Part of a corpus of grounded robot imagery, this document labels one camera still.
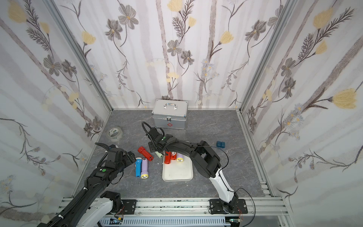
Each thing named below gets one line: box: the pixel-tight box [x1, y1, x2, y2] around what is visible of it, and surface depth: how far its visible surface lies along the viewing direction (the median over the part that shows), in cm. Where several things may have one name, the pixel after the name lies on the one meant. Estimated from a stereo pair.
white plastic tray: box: [162, 150, 194, 182], surface depth 88 cm
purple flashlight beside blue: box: [140, 157, 149, 180], surface depth 87 cm
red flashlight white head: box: [170, 151, 177, 161], surface depth 92 cm
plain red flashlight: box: [164, 150, 172, 165], surface depth 92 cm
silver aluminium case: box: [151, 98, 189, 130], surface depth 103 cm
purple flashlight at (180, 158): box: [176, 154, 185, 163], surface depth 91 cm
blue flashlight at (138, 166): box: [135, 157, 143, 178], surface depth 86 cm
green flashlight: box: [154, 150, 164, 159], surface depth 92 cm
